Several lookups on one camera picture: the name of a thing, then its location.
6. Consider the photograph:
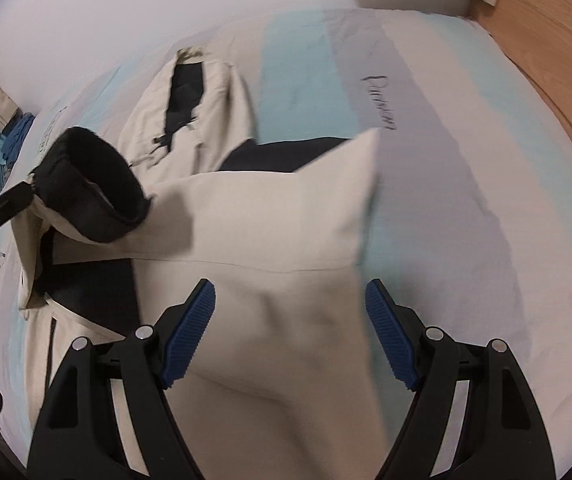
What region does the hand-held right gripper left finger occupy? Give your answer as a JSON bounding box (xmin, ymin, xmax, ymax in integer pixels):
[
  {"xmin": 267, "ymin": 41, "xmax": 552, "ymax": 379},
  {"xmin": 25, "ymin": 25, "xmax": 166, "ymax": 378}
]
[{"xmin": 26, "ymin": 279, "xmax": 218, "ymax": 480}]

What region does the cream jacket with black lining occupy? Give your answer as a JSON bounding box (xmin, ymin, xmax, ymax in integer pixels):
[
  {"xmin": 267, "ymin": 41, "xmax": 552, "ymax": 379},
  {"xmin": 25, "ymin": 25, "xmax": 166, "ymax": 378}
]
[{"xmin": 16, "ymin": 47, "xmax": 383, "ymax": 480}]

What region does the bed with striped sheet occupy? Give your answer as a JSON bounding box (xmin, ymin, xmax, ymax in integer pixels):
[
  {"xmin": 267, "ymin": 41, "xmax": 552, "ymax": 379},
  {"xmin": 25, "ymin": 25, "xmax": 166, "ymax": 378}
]
[{"xmin": 0, "ymin": 7, "xmax": 572, "ymax": 480}]

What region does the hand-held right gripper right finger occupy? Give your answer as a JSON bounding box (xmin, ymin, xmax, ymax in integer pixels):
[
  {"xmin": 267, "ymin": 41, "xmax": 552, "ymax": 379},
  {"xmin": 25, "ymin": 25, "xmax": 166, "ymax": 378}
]
[{"xmin": 365, "ymin": 278, "xmax": 558, "ymax": 480}]

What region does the blue cloth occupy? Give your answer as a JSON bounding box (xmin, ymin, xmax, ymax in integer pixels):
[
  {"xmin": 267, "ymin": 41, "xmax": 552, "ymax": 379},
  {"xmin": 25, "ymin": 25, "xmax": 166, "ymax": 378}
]
[{"xmin": 3, "ymin": 112, "xmax": 36, "ymax": 164}]

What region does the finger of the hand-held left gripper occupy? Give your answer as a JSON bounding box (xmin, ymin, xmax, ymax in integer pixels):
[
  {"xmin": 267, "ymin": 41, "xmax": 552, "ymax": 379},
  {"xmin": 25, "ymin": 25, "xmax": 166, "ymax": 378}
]
[{"xmin": 0, "ymin": 182, "xmax": 36, "ymax": 257}]

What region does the light wooden panel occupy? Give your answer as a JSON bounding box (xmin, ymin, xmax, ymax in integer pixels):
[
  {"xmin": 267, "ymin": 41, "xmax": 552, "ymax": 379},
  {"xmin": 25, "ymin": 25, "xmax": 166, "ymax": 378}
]
[{"xmin": 468, "ymin": 0, "xmax": 572, "ymax": 211}]

